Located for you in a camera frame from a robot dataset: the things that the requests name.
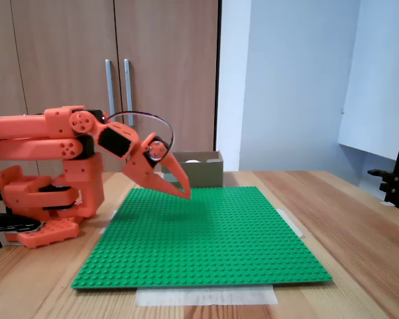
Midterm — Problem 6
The black table clamp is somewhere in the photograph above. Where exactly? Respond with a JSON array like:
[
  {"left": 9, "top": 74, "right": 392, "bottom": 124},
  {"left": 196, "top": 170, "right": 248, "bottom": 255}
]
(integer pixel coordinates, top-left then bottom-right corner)
[{"left": 0, "top": 214, "right": 47, "bottom": 233}]

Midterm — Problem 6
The brown wooden cabinet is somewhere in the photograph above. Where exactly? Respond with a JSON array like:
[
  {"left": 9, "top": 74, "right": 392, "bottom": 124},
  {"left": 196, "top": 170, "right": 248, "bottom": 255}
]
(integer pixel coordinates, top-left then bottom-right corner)
[{"left": 0, "top": 0, "right": 220, "bottom": 173}]

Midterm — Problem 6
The translucent masking tape strip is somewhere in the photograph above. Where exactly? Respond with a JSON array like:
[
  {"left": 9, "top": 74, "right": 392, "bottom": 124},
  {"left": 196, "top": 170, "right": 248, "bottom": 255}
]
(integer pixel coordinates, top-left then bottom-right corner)
[
  {"left": 276, "top": 207, "right": 305, "bottom": 239},
  {"left": 99, "top": 209, "right": 119, "bottom": 235},
  {"left": 135, "top": 286, "right": 279, "bottom": 306}
]

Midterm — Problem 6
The open cardboard box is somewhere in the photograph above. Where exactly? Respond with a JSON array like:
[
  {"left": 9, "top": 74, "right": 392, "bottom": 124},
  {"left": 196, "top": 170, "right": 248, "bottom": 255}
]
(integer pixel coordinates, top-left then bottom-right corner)
[{"left": 161, "top": 151, "right": 224, "bottom": 189}]

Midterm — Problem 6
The silver cabinet door handle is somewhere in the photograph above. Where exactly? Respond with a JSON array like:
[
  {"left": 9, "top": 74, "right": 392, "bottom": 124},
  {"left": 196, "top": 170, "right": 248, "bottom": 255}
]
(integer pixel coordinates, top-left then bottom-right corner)
[
  {"left": 124, "top": 58, "right": 134, "bottom": 127},
  {"left": 105, "top": 59, "right": 116, "bottom": 117}
]

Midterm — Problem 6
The white wall panel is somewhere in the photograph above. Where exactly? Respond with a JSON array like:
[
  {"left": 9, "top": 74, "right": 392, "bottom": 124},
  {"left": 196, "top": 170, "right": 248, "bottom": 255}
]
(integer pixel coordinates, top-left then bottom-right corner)
[{"left": 338, "top": 0, "right": 399, "bottom": 162}]

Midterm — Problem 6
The thin gripper motor cable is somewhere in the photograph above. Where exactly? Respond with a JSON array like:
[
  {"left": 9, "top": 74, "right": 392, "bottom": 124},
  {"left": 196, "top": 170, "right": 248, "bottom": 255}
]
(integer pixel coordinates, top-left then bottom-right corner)
[{"left": 106, "top": 110, "right": 175, "bottom": 158}]

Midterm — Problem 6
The green studded baseplate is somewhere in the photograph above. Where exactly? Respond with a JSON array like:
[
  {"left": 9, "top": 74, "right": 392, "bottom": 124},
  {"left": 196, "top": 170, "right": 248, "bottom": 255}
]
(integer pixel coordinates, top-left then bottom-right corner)
[{"left": 70, "top": 186, "right": 333, "bottom": 290}]

